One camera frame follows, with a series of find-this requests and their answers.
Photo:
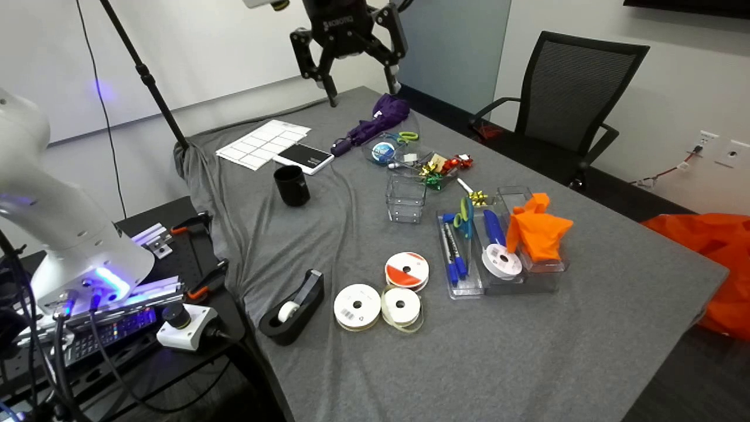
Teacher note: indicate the red and white ribbon spool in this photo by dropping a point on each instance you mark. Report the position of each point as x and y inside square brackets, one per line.
[405, 271]

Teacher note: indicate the silver robot controller box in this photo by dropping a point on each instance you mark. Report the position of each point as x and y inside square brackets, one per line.
[118, 312]

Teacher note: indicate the orange cloth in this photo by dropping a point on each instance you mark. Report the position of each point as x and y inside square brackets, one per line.
[540, 231]

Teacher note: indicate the cream ribbon spool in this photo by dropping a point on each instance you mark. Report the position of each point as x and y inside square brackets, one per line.
[402, 310]

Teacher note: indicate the green gift bow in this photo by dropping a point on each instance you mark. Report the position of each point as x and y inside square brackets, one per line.
[431, 181]

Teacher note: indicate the small white ribbon roll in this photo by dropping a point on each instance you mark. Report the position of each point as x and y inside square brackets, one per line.
[410, 157]

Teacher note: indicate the black equipment cart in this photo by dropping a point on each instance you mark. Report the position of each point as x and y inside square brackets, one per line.
[179, 375]

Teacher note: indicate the white wall outlet plate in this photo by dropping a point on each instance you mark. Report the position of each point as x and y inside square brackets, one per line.
[723, 148]

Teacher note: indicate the white circular ribbon spool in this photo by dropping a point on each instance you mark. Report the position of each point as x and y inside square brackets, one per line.
[501, 263]

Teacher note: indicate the black mesh office chair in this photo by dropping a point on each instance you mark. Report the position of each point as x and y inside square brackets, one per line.
[569, 95]

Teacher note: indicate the clear compartment organizer case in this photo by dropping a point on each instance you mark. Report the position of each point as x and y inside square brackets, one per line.
[470, 292]

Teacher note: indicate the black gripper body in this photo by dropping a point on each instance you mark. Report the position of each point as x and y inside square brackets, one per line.
[348, 27]

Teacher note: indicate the blue and white ribbon spool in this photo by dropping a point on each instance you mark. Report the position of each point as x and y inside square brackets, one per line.
[382, 152]

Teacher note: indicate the gold gift bow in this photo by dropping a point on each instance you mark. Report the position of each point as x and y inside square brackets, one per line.
[433, 165]

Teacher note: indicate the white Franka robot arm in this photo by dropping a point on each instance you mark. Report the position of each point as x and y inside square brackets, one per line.
[47, 211]

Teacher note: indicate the black tape dispenser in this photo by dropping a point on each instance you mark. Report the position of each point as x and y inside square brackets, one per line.
[295, 312]

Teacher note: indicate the yellow and black gift bow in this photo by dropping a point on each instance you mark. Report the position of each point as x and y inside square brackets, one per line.
[478, 198]

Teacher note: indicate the orange bag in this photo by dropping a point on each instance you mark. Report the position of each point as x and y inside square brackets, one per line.
[717, 259]

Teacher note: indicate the white whiteboard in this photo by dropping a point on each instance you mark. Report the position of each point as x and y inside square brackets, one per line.
[219, 48]

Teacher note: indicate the green curled ribbon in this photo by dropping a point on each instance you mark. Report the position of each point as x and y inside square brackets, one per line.
[405, 137]

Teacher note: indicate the black wall television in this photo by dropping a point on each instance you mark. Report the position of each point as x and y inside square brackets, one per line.
[688, 6]

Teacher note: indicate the blue pen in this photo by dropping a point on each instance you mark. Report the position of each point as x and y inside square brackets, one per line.
[459, 265]
[446, 249]

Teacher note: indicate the green and blue ribbon bundle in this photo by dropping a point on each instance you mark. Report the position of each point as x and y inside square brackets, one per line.
[465, 219]

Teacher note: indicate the white label sheet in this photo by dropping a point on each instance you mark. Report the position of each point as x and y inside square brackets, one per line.
[260, 147]

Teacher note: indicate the black cup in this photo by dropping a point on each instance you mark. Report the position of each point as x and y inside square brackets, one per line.
[292, 188]

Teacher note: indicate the large white ribbon spool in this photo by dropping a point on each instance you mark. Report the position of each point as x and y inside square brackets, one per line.
[357, 308]

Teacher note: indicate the blue marker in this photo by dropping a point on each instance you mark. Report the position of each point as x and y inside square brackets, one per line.
[492, 225]

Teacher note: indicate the grey table cloth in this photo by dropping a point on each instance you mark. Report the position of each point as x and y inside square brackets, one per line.
[470, 344]

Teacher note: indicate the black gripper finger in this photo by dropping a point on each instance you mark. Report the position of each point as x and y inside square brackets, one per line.
[307, 59]
[395, 48]

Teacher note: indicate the red gift bow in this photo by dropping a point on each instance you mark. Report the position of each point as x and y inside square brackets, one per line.
[457, 163]

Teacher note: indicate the silver metal bracket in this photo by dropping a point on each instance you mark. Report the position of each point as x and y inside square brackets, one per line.
[153, 238]

